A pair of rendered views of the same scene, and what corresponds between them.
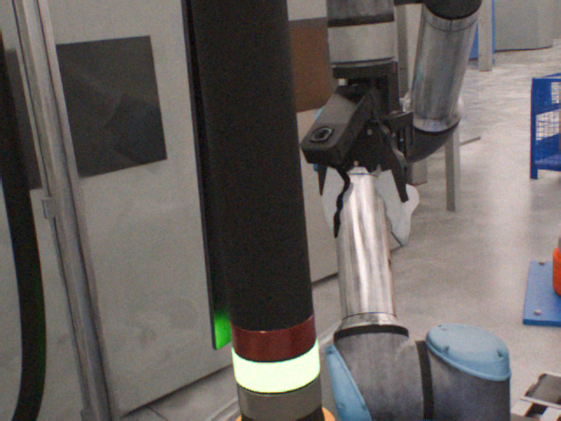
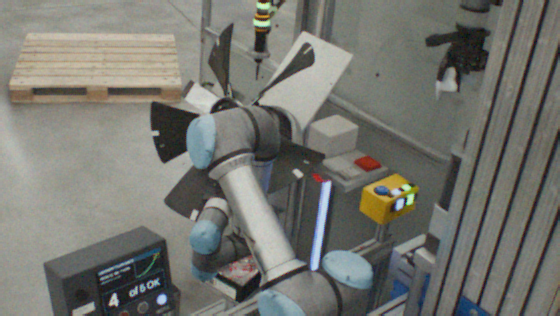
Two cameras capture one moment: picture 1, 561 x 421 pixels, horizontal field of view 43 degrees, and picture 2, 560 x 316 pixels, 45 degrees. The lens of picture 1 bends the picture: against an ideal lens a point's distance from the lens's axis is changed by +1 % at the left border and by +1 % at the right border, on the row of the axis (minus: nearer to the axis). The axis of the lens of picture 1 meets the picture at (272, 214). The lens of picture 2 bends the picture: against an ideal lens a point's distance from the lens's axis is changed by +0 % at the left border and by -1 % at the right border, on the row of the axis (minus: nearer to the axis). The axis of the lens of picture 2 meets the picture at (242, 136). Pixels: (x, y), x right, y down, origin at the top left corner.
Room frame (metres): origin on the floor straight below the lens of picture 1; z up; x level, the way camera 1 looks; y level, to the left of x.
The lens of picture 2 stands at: (0.64, -1.87, 2.23)
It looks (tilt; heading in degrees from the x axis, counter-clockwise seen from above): 29 degrees down; 102
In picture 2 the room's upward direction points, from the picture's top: 4 degrees clockwise
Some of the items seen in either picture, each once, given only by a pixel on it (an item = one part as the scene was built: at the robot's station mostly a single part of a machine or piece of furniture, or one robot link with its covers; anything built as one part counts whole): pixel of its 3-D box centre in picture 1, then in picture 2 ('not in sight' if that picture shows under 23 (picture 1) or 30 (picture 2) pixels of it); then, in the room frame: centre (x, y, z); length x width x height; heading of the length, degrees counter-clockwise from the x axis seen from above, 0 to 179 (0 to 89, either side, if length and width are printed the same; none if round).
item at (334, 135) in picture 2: not in sight; (329, 134); (0.46, 0.58, 0.92); 0.17 x 0.16 x 0.11; 52
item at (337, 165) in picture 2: not in sight; (342, 168); (0.54, 0.41, 0.87); 0.15 x 0.09 x 0.02; 137
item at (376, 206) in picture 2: not in sight; (388, 200); (0.72, 0.02, 1.02); 0.16 x 0.10 x 0.11; 52
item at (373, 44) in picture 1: (359, 46); (472, 16); (0.83, -0.12, 1.70); 0.08 x 0.08 x 0.05
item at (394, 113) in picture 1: (369, 116); (467, 47); (0.83, -0.12, 1.62); 0.09 x 0.08 x 0.12; 142
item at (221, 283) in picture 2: not in sight; (240, 266); (0.31, -0.25, 0.85); 0.22 x 0.17 x 0.07; 68
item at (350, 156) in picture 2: not in sight; (334, 159); (0.50, 0.51, 0.85); 0.36 x 0.24 x 0.03; 142
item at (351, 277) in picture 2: not in sight; (342, 284); (0.63, -0.65, 1.20); 0.13 x 0.12 x 0.14; 49
